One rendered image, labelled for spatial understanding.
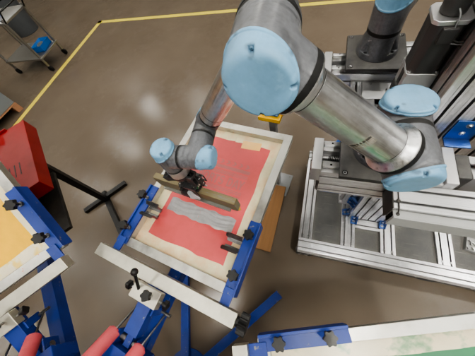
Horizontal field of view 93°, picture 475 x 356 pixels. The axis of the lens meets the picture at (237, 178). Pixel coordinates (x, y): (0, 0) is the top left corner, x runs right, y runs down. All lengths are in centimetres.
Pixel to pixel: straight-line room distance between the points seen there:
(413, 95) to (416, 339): 76
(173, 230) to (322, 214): 114
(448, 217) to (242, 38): 80
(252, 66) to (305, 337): 84
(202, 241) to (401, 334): 77
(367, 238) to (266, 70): 163
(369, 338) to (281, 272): 107
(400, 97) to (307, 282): 153
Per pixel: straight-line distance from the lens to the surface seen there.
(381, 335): 99
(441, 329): 105
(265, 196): 103
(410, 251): 193
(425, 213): 91
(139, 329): 105
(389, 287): 206
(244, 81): 35
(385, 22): 108
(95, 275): 258
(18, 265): 134
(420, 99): 69
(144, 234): 120
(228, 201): 87
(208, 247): 105
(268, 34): 35
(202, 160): 66
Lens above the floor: 193
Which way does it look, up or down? 60 degrees down
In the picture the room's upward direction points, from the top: 23 degrees counter-clockwise
